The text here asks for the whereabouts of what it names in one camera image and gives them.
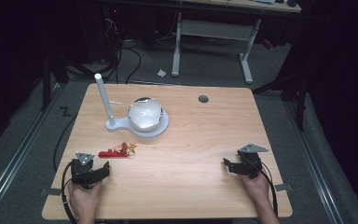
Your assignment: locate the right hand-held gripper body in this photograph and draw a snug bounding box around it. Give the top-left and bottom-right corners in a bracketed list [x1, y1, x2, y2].
[236, 143, 269, 180]

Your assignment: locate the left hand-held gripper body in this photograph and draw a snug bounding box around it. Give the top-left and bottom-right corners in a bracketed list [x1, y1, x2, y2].
[70, 151, 98, 190]

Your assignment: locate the red keychain with charms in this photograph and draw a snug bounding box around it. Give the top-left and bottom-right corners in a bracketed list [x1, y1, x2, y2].
[98, 142, 138, 159]

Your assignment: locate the person's left hand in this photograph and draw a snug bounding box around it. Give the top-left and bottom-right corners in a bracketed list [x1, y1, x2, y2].
[67, 179, 103, 218]

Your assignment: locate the person's right hand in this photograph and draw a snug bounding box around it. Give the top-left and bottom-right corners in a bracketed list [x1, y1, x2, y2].
[238, 169, 272, 204]

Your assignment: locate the grey tape piece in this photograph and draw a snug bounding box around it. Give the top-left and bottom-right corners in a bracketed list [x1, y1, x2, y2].
[274, 183, 294, 192]
[39, 188, 62, 197]

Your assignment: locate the white stand with pole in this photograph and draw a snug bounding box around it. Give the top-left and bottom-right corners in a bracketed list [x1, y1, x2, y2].
[93, 73, 171, 138]

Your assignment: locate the black floor tape mark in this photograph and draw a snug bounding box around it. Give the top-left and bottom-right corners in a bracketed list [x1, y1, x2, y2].
[59, 105, 73, 118]

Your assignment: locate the white bowl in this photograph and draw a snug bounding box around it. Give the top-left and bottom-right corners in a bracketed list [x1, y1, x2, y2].
[127, 96, 164, 133]

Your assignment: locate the black stand leg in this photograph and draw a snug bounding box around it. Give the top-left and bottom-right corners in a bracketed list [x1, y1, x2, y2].
[252, 69, 309, 133]
[39, 54, 71, 112]

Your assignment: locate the white-framed wooden desk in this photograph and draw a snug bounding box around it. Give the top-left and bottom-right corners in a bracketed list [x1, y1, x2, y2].
[171, 0, 302, 85]

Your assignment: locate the black computer tower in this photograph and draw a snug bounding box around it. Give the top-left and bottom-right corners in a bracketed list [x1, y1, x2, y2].
[77, 4, 124, 64]

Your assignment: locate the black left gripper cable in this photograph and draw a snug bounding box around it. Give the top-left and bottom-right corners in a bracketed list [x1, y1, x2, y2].
[61, 161, 78, 224]

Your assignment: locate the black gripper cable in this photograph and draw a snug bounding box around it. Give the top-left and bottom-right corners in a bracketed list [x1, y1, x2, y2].
[61, 161, 78, 224]
[259, 166, 280, 218]

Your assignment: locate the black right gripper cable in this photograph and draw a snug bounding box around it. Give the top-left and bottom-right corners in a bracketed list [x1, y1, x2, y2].
[259, 166, 280, 218]

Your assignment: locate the metal floor rail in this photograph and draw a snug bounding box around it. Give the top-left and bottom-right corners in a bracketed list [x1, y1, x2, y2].
[283, 101, 346, 224]
[0, 83, 63, 218]

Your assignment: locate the black looped floor cable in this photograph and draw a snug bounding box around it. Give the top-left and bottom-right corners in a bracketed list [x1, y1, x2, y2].
[103, 38, 143, 85]

